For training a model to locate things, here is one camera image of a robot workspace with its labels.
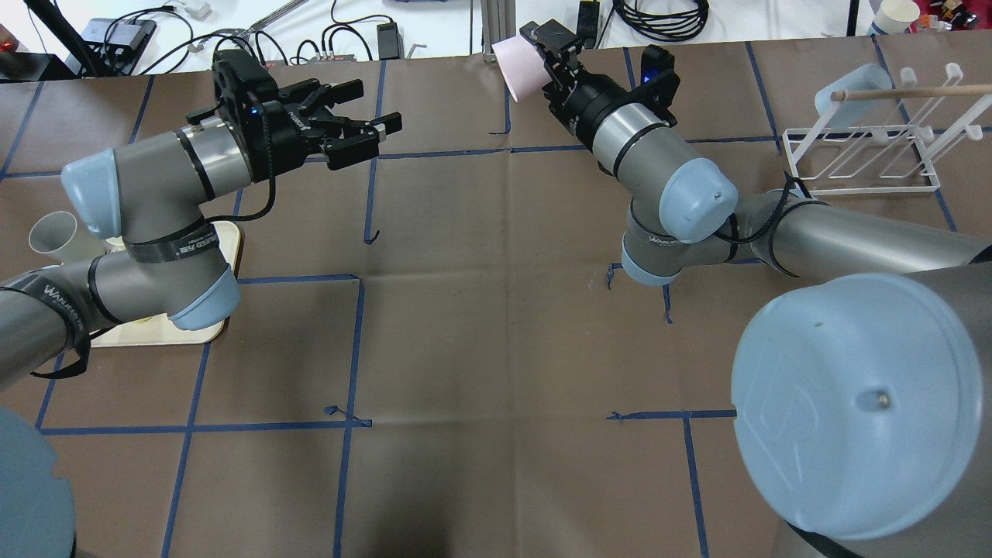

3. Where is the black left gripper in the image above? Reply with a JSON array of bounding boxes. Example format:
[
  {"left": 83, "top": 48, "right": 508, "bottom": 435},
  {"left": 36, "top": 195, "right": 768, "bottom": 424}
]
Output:
[{"left": 185, "top": 50, "right": 403, "bottom": 183}]

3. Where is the cream plastic tray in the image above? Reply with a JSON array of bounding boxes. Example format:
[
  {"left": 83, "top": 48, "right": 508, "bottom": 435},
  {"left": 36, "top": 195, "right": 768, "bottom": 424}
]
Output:
[{"left": 88, "top": 220, "right": 243, "bottom": 347}]

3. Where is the white paper cup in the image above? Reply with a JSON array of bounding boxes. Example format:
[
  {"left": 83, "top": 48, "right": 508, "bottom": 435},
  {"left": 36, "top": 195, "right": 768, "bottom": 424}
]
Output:
[{"left": 867, "top": 0, "right": 921, "bottom": 35}]

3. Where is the white wire cup rack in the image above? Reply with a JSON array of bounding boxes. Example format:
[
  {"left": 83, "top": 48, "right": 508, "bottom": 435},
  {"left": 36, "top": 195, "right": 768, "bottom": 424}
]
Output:
[{"left": 780, "top": 63, "right": 990, "bottom": 197}]

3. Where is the pink plastic cup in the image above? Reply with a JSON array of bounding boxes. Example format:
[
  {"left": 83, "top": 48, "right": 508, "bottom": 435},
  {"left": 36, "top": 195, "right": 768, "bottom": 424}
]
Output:
[{"left": 492, "top": 35, "right": 552, "bottom": 102}]

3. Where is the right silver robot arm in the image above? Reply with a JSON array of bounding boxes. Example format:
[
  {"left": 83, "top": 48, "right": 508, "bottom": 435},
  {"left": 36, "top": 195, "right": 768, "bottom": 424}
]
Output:
[{"left": 504, "top": 20, "right": 990, "bottom": 557}]

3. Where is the coiled black cable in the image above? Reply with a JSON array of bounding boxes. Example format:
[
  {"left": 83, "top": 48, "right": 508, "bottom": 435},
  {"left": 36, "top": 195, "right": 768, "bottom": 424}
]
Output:
[{"left": 612, "top": 0, "right": 711, "bottom": 41}]

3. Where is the light blue plastic cup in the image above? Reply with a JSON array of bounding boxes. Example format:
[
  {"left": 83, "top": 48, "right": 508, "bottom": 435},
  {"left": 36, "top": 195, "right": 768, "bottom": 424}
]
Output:
[{"left": 814, "top": 64, "right": 894, "bottom": 129}]

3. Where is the aluminium frame post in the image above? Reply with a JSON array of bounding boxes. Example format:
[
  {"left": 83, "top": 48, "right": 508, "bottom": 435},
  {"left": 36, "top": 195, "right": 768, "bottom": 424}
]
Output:
[{"left": 480, "top": 0, "right": 518, "bottom": 61}]

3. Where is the black power adapter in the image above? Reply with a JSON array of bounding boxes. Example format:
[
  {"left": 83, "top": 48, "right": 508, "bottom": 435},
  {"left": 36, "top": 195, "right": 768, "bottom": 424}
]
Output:
[{"left": 376, "top": 22, "right": 401, "bottom": 60}]

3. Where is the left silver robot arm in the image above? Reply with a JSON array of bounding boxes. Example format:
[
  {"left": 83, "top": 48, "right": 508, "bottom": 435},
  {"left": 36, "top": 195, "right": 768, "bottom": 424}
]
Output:
[{"left": 1, "top": 47, "right": 401, "bottom": 386}]

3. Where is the grey plastic cup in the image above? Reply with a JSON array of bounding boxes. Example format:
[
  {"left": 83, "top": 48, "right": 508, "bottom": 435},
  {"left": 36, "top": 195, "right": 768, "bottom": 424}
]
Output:
[{"left": 28, "top": 211, "right": 110, "bottom": 264}]

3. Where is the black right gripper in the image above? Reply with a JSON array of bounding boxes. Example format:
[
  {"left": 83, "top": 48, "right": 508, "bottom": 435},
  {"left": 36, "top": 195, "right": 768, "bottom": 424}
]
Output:
[{"left": 518, "top": 20, "right": 680, "bottom": 150}]

